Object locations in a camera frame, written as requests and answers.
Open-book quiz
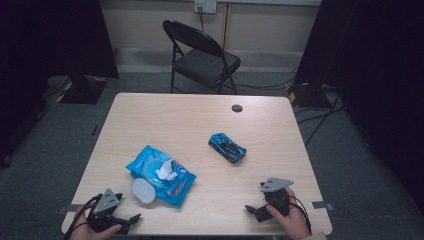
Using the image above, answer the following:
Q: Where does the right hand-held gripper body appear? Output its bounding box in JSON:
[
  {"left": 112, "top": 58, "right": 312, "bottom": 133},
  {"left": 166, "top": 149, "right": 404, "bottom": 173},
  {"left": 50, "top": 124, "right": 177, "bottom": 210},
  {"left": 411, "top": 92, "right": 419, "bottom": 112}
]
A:
[{"left": 259, "top": 177, "right": 295, "bottom": 216}]

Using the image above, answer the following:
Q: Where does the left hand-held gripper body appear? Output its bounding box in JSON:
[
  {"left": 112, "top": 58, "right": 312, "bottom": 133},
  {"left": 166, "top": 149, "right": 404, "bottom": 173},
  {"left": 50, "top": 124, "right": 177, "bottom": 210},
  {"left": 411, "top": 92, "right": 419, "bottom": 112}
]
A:
[{"left": 87, "top": 188, "right": 129, "bottom": 234}]

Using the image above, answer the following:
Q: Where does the blue wet wipes pack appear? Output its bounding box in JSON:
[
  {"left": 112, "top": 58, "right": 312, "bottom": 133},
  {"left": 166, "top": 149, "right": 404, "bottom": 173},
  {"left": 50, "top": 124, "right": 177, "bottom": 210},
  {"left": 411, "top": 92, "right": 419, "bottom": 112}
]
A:
[{"left": 125, "top": 144, "right": 198, "bottom": 208}]

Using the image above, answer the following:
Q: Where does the blue and black toy car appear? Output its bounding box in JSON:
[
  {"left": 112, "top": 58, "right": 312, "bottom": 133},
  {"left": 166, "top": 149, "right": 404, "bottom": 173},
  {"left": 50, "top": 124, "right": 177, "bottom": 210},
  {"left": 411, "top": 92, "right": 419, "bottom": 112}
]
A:
[{"left": 208, "top": 132, "right": 248, "bottom": 164}]

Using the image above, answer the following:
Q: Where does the person's right hand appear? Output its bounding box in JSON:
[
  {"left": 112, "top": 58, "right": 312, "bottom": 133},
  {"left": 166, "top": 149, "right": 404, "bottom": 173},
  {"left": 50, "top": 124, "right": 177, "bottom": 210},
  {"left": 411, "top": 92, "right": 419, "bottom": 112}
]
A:
[{"left": 265, "top": 186, "right": 312, "bottom": 240}]

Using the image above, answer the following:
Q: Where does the person's left hand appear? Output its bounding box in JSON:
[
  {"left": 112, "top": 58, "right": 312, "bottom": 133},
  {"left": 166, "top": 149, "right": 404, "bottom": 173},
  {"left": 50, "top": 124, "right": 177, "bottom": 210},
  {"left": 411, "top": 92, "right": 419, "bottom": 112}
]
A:
[{"left": 69, "top": 204, "right": 123, "bottom": 240}]

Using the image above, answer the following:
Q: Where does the grey tape strip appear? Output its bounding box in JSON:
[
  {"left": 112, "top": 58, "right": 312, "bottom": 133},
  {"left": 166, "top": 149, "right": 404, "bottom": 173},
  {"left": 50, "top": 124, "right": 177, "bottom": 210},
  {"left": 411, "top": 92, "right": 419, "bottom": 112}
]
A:
[
  {"left": 56, "top": 203, "right": 84, "bottom": 215},
  {"left": 312, "top": 200, "right": 334, "bottom": 211}
]

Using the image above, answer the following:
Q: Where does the black stand base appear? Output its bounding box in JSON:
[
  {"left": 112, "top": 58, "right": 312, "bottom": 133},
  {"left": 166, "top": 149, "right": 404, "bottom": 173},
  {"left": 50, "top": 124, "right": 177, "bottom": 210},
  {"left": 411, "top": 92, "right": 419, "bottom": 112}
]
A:
[
  {"left": 59, "top": 74, "right": 108, "bottom": 105},
  {"left": 287, "top": 81, "right": 333, "bottom": 108}
]

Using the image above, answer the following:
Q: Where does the black folding chair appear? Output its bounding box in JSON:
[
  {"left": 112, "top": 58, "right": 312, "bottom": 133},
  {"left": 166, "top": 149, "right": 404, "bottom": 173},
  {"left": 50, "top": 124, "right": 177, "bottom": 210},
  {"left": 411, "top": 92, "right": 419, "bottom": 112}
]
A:
[{"left": 162, "top": 19, "right": 242, "bottom": 95}]

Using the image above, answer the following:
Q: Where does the black curtain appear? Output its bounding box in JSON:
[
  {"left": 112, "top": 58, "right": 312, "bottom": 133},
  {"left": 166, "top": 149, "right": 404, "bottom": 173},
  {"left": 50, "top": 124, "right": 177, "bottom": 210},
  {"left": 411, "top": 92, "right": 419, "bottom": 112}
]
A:
[
  {"left": 294, "top": 0, "right": 424, "bottom": 214},
  {"left": 0, "top": 0, "right": 120, "bottom": 168}
]

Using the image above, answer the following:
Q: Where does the left hand-held gripper cable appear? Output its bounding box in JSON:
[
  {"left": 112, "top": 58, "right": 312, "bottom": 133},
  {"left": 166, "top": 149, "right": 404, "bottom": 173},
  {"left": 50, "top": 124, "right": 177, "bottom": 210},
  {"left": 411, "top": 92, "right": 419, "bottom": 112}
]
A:
[{"left": 63, "top": 194, "right": 103, "bottom": 240}]

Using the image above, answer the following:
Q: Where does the hand-held gripper cable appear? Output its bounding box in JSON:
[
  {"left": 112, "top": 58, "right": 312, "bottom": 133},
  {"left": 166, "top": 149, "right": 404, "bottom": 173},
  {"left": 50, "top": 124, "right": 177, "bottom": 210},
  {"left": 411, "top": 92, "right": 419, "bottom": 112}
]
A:
[
  {"left": 63, "top": 194, "right": 103, "bottom": 240},
  {"left": 288, "top": 194, "right": 313, "bottom": 235}
]

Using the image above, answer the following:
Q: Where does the right hand-held gripper cable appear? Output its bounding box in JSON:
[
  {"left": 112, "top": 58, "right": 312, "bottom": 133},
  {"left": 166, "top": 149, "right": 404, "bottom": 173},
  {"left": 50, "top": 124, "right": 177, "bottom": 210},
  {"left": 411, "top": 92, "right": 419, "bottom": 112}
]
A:
[{"left": 288, "top": 194, "right": 313, "bottom": 235}]

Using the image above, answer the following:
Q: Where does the black floor cable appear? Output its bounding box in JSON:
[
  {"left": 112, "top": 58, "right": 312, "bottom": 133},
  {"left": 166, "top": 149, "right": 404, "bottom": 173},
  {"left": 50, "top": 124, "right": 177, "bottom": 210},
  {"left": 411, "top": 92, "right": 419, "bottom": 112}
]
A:
[
  {"left": 294, "top": 93, "right": 345, "bottom": 148},
  {"left": 229, "top": 77, "right": 298, "bottom": 91}
]

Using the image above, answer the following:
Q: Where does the beige wall conduit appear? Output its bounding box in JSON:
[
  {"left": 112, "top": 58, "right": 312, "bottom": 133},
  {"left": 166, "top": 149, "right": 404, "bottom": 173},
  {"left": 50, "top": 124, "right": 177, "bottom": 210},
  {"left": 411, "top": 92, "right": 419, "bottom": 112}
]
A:
[{"left": 222, "top": 2, "right": 232, "bottom": 51}]

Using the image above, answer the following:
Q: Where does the white wall socket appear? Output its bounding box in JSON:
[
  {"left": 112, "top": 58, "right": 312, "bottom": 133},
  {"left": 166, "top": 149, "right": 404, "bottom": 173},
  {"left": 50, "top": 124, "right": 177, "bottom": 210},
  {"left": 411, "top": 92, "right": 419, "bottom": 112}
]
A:
[{"left": 194, "top": 0, "right": 218, "bottom": 14}]

